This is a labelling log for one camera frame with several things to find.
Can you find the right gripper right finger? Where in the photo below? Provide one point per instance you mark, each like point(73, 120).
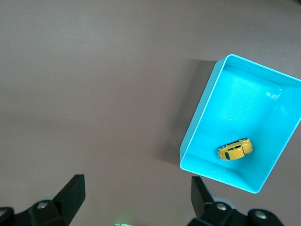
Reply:
point(204, 207)

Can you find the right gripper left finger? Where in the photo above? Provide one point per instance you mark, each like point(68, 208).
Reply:
point(65, 202)

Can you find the yellow beetle toy car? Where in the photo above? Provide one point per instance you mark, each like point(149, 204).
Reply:
point(235, 151)

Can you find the turquoise plastic bin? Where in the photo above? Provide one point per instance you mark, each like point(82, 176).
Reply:
point(247, 106)

